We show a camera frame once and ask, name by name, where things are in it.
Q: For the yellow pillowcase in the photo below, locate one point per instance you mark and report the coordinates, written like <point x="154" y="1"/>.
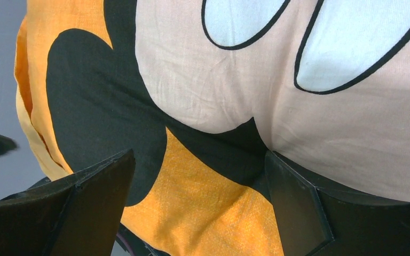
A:
<point x="202" y="90"/>

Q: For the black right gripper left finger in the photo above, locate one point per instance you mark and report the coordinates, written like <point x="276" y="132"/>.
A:
<point x="78" y="214"/>

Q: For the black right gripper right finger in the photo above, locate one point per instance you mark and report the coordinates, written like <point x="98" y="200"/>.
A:
<point x="318" y="216"/>

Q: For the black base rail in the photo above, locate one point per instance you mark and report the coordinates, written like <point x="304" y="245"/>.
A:
<point x="133" y="245"/>

